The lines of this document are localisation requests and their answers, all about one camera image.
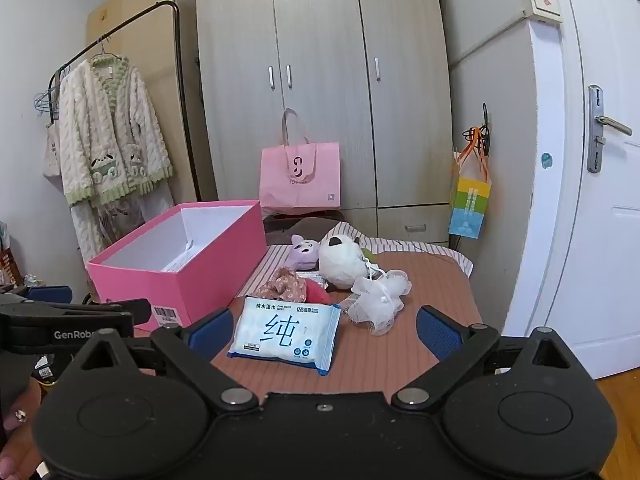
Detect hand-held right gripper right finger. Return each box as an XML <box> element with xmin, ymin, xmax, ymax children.
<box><xmin>391</xmin><ymin>305</ymin><xmax>573</xmax><ymax>412</ymax></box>

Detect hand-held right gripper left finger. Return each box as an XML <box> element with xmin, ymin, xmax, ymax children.
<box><xmin>70</xmin><ymin>306</ymin><xmax>262</xmax><ymax>412</ymax></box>

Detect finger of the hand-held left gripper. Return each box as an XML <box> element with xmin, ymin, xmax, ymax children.
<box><xmin>47</xmin><ymin>298</ymin><xmax>152</xmax><ymax>333</ymax></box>
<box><xmin>0</xmin><ymin>284</ymin><xmax>74</xmax><ymax>306</ymax></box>

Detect pink cardboard box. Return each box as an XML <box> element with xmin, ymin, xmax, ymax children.
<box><xmin>86</xmin><ymin>200</ymin><xmax>267</xmax><ymax>333</ymax></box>

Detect white blue wet wipes packet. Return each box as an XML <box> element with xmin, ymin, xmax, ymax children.
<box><xmin>227</xmin><ymin>296</ymin><xmax>342</xmax><ymax>376</ymax></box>

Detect white mesh bath pouf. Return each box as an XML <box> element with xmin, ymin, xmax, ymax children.
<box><xmin>340</xmin><ymin>269</ymin><xmax>413</xmax><ymax>337</ymax></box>

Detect bright pink soft piece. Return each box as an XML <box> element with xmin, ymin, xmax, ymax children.
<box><xmin>305</xmin><ymin>280</ymin><xmax>332</xmax><ymax>306</ymax></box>

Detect white round plush toy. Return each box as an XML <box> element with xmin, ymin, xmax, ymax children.
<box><xmin>318</xmin><ymin>234</ymin><xmax>386</xmax><ymax>291</ymax></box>

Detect person's left hand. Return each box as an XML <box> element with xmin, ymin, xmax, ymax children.
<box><xmin>0</xmin><ymin>377</ymin><xmax>48</xmax><ymax>480</ymax></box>

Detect printed snack packet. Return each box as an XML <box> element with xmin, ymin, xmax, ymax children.
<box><xmin>0</xmin><ymin>221</ymin><xmax>23</xmax><ymax>286</ymax></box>

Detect white printed paper sheet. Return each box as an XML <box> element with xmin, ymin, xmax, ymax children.
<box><xmin>159</xmin><ymin>240</ymin><xmax>197</xmax><ymax>273</ymax></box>

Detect purple plush toy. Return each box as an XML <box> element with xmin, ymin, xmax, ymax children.
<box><xmin>290</xmin><ymin>234</ymin><xmax>321</xmax><ymax>272</ymax></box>

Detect colourful paper gift bag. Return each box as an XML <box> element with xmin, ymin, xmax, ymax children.
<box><xmin>447</xmin><ymin>140</ymin><xmax>493</xmax><ymax>239</ymax></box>

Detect beige cloth bag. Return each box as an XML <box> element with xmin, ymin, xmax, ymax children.
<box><xmin>42</xmin><ymin>122</ymin><xmax>65</xmax><ymax>192</ymax></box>

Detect white door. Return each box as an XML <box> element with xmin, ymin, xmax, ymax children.
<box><xmin>500</xmin><ymin>0</ymin><xmax>640</xmax><ymax>381</ymax></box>

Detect pink tote bag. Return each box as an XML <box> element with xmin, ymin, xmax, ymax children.
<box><xmin>259</xmin><ymin>108</ymin><xmax>342</xmax><ymax>216</ymax></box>

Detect cream green fleece robe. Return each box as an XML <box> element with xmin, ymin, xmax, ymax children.
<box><xmin>57</xmin><ymin>54</ymin><xmax>174</xmax><ymax>261</ymax></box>

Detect tall beige cabinet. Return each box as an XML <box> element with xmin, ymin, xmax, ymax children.
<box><xmin>85</xmin><ymin>0</ymin><xmax>201</xmax><ymax>206</ymax></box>

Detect black clothes rack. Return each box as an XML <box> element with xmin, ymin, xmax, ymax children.
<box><xmin>47</xmin><ymin>1</ymin><xmax>203</xmax><ymax>202</ymax></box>

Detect light wood wardrobe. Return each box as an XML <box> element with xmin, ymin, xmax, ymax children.
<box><xmin>192</xmin><ymin>0</ymin><xmax>453</xmax><ymax>251</ymax></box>

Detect wire clothes hangers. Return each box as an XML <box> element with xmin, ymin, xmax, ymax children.
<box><xmin>35</xmin><ymin>62</ymin><xmax>71</xmax><ymax>121</ymax></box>

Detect black wall hook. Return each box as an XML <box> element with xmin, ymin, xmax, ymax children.
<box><xmin>462</xmin><ymin>102</ymin><xmax>493</xmax><ymax>157</ymax></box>

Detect silver door handle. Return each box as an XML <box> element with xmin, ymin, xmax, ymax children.
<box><xmin>586</xmin><ymin>85</ymin><xmax>633</xmax><ymax>174</ymax></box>

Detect beige wall switch box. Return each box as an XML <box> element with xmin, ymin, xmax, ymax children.
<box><xmin>520</xmin><ymin>0</ymin><xmax>565</xmax><ymax>23</ymax></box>

